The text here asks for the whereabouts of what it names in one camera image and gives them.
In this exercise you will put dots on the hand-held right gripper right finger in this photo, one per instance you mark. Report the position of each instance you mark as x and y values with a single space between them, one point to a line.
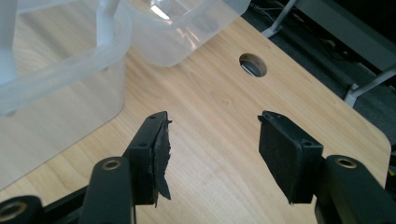
289 158

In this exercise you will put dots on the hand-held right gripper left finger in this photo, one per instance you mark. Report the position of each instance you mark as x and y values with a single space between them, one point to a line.
146 161

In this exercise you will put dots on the clear plastic storage box base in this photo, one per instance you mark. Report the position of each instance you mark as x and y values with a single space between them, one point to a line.
56 118

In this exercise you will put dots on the grey metal desk frame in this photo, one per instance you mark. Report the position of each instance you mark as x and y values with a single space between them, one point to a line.
348 34

